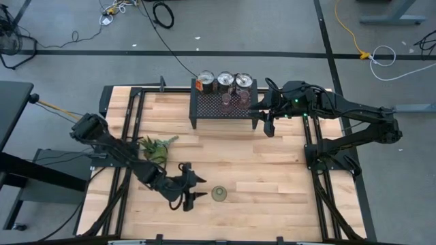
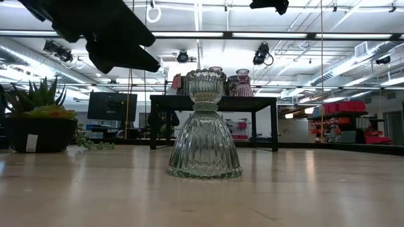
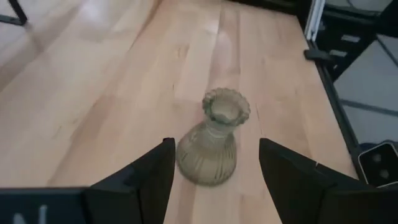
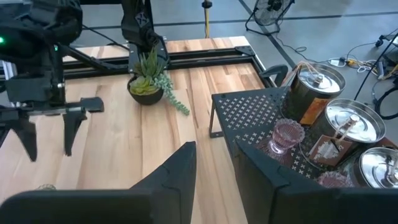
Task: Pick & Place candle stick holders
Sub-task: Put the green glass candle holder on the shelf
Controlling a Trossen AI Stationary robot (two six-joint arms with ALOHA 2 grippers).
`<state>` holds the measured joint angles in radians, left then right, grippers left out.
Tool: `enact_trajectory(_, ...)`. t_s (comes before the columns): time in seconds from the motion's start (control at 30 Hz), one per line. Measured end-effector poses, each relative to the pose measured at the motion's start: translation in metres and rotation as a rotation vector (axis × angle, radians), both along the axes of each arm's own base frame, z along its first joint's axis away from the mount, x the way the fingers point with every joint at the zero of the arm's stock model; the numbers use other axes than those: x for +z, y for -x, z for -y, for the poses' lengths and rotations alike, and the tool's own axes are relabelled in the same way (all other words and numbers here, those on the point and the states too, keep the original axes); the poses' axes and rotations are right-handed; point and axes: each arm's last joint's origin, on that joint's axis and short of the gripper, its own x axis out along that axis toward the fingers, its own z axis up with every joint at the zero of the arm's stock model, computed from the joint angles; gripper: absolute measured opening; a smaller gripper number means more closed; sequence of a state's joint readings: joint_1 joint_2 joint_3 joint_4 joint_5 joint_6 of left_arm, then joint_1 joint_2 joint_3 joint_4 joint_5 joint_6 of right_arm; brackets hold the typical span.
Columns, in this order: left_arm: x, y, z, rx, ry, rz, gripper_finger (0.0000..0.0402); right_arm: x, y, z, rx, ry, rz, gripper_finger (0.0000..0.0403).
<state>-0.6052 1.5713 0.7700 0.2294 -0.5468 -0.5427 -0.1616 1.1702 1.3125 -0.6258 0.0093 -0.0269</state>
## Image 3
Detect black clamp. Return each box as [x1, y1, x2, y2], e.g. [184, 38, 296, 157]
[303, 49, 336, 63]

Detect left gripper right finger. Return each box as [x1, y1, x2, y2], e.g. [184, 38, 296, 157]
[259, 138, 398, 224]

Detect aluminium frame post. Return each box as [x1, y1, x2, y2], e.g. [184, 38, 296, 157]
[304, 0, 326, 42]

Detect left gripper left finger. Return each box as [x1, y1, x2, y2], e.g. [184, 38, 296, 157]
[81, 137, 177, 224]

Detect green ribbed glass candle holder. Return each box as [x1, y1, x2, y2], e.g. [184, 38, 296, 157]
[175, 87, 251, 187]

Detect black phone with white edge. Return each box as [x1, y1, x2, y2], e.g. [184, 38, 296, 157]
[357, 142, 398, 189]

